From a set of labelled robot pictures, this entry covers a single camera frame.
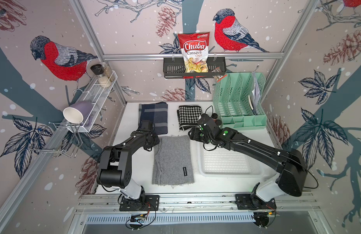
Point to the grey knitted scarf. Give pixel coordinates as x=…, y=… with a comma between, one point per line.
x=172, y=162

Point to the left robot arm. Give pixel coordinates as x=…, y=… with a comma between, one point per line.
x=115, y=167

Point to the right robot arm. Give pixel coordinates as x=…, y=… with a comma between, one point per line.
x=291, y=172

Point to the Chuba cassava chips bag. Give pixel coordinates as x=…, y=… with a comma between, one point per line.
x=194, y=49

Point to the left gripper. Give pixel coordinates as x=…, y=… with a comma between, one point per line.
x=156, y=140

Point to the purple cup white inside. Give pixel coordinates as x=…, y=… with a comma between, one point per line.
x=78, y=112

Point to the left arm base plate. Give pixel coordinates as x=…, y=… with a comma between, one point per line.
x=148, y=203

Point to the black wall basket shelf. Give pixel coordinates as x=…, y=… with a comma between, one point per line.
x=177, y=68

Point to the navy plaid scarf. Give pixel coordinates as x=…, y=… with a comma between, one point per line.
x=157, y=113

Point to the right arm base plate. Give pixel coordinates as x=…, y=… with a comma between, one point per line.
x=253, y=203

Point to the black lid jar on shelf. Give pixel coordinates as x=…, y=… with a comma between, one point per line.
x=98, y=70

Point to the mint green desk organizer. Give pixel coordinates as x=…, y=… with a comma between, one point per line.
x=232, y=102

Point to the houndstooth folded scarf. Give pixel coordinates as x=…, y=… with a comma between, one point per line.
x=188, y=116

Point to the snack packet in black shelf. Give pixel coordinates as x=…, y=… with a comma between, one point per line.
x=218, y=75

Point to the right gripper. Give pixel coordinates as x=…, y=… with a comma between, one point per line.
x=193, y=133

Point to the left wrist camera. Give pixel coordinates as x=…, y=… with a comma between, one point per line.
x=147, y=126

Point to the white plastic basket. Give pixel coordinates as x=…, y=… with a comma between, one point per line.
x=224, y=163

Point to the white wire wall shelf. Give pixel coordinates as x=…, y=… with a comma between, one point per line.
x=97, y=95

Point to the glass jar on shelf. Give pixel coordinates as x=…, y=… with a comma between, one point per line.
x=108, y=71

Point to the wire cup holder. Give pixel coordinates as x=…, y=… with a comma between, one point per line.
x=57, y=139

